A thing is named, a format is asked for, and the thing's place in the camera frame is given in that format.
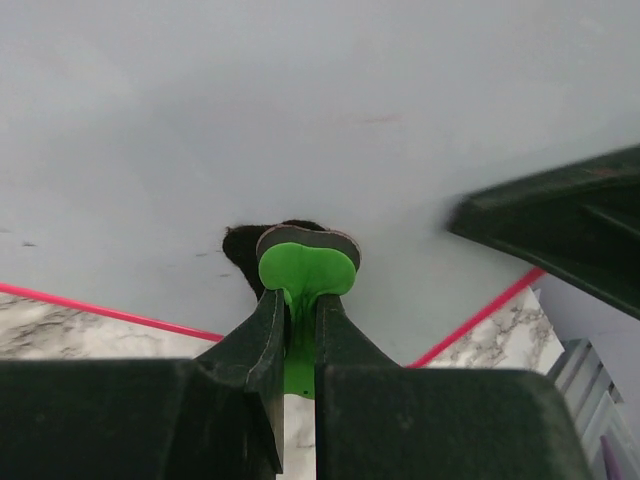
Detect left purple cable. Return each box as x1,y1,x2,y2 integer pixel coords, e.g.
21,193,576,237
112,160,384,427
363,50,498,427
599,434,626,480

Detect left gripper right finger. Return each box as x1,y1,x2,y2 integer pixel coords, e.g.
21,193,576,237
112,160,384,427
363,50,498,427
315,295,591,480

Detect pink framed whiteboard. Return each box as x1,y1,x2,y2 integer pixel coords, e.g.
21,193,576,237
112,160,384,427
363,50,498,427
1,1,639,364

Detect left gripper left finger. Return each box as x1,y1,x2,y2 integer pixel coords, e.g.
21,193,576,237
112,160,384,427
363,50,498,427
1,292,285,479

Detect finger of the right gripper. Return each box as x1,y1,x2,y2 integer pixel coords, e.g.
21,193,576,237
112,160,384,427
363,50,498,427
447,146,639,317

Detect aluminium side rail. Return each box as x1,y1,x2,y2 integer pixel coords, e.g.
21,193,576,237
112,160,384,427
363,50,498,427
549,339,639,479

